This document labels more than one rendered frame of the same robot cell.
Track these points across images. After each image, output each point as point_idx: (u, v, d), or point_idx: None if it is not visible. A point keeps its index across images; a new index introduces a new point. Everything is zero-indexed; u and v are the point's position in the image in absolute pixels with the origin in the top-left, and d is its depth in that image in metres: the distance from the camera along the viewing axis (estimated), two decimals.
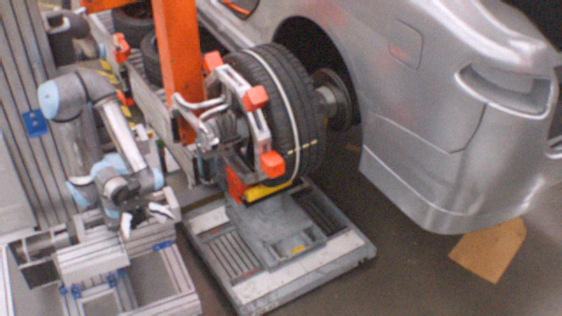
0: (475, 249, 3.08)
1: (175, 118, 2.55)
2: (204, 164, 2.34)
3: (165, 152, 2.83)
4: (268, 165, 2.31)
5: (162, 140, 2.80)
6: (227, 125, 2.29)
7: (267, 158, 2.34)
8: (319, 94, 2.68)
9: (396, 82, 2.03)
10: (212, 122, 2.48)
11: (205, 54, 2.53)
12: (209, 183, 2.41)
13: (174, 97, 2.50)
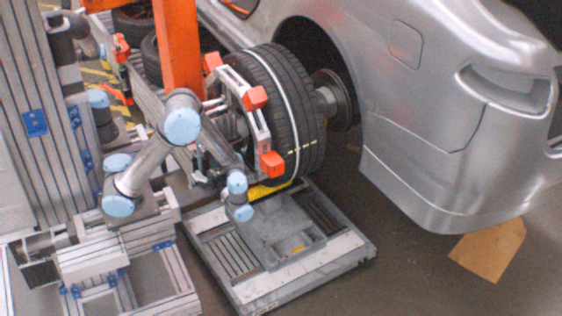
0: (475, 249, 3.08)
1: None
2: (204, 164, 2.34)
3: None
4: (268, 165, 2.31)
5: None
6: (227, 125, 2.29)
7: (267, 158, 2.34)
8: (319, 94, 2.68)
9: (396, 82, 2.03)
10: (212, 122, 2.48)
11: (205, 54, 2.53)
12: (209, 183, 2.41)
13: None
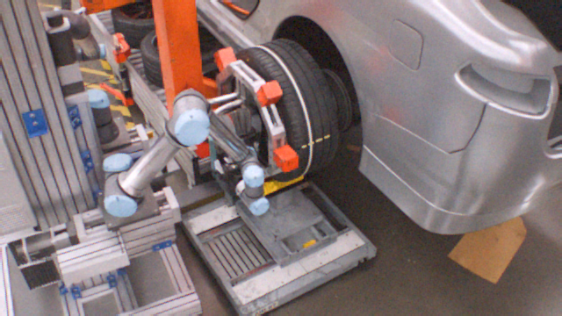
0: (475, 249, 3.08)
1: None
2: (219, 158, 2.37)
3: None
4: (283, 159, 2.34)
5: None
6: (242, 120, 2.32)
7: (281, 153, 2.37)
8: None
9: (396, 82, 2.03)
10: (226, 117, 2.51)
11: (219, 51, 2.56)
12: None
13: None
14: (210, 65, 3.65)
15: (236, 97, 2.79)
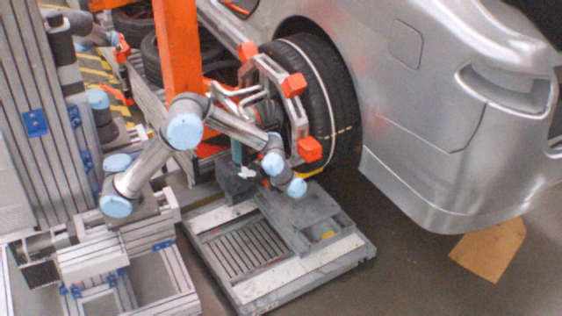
0: (475, 249, 3.08)
1: None
2: (243, 148, 2.42)
3: None
4: (306, 149, 2.39)
5: None
6: (267, 111, 2.37)
7: (305, 143, 2.42)
8: None
9: (396, 82, 2.03)
10: (250, 109, 2.56)
11: (241, 44, 2.61)
12: (247, 167, 2.48)
13: (212, 85, 2.57)
14: (210, 65, 3.65)
15: (257, 90, 2.84)
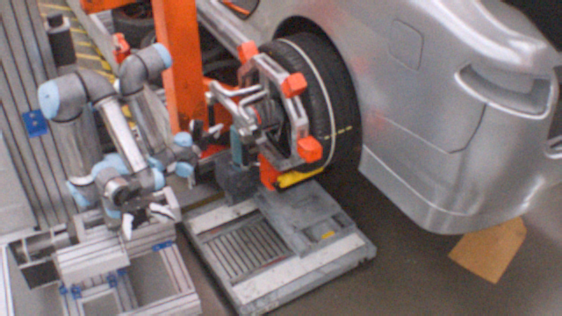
0: (475, 249, 3.08)
1: (212, 105, 2.63)
2: (243, 148, 2.42)
3: None
4: (306, 149, 2.39)
5: None
6: (267, 111, 2.37)
7: (305, 143, 2.42)
8: None
9: (396, 82, 2.03)
10: (250, 109, 2.56)
11: (241, 44, 2.61)
12: (247, 167, 2.48)
13: (212, 85, 2.57)
14: (210, 65, 3.65)
15: (257, 90, 2.84)
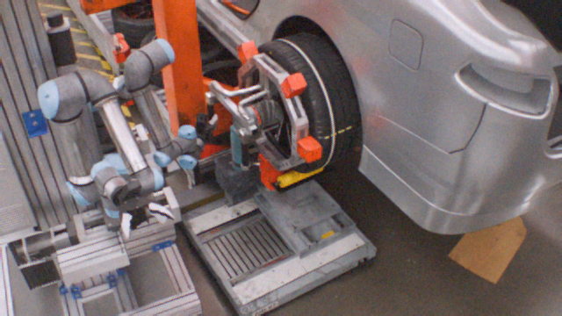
0: (475, 249, 3.08)
1: (212, 105, 2.63)
2: (243, 148, 2.42)
3: None
4: (306, 149, 2.39)
5: None
6: (267, 111, 2.37)
7: (305, 143, 2.42)
8: None
9: (396, 82, 2.03)
10: (250, 109, 2.56)
11: (241, 44, 2.61)
12: (247, 167, 2.48)
13: (212, 85, 2.57)
14: (210, 65, 3.65)
15: (257, 90, 2.84)
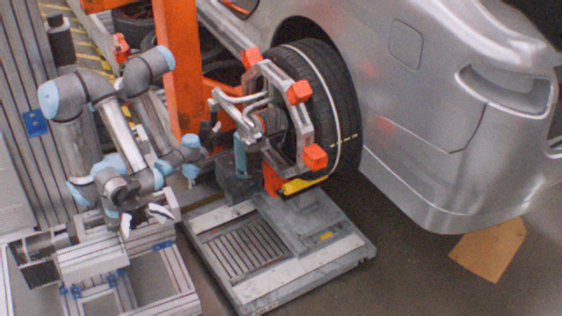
0: (475, 249, 3.08)
1: (215, 112, 2.58)
2: (248, 157, 2.38)
3: None
4: (312, 158, 2.35)
5: None
6: (272, 118, 2.32)
7: (310, 151, 2.38)
8: None
9: (396, 82, 2.03)
10: (254, 116, 2.52)
11: (245, 50, 2.56)
12: (251, 175, 2.44)
13: (215, 91, 2.53)
14: (210, 65, 3.65)
15: (261, 96, 2.80)
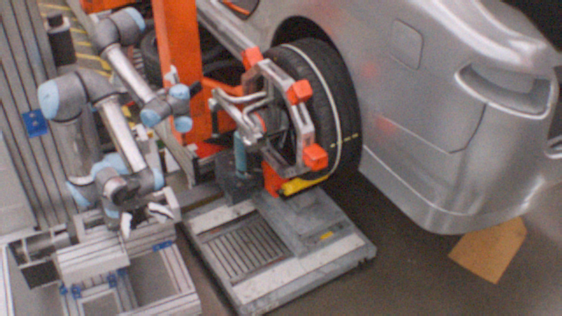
0: (475, 249, 3.08)
1: (215, 112, 2.58)
2: (248, 157, 2.38)
3: (165, 152, 2.83)
4: (312, 158, 2.35)
5: (162, 140, 2.80)
6: (272, 118, 2.32)
7: (310, 151, 2.38)
8: None
9: (396, 82, 2.03)
10: (255, 116, 2.52)
11: (246, 49, 2.57)
12: (251, 175, 2.44)
13: (215, 91, 2.53)
14: (210, 65, 3.65)
15: (262, 96, 2.80)
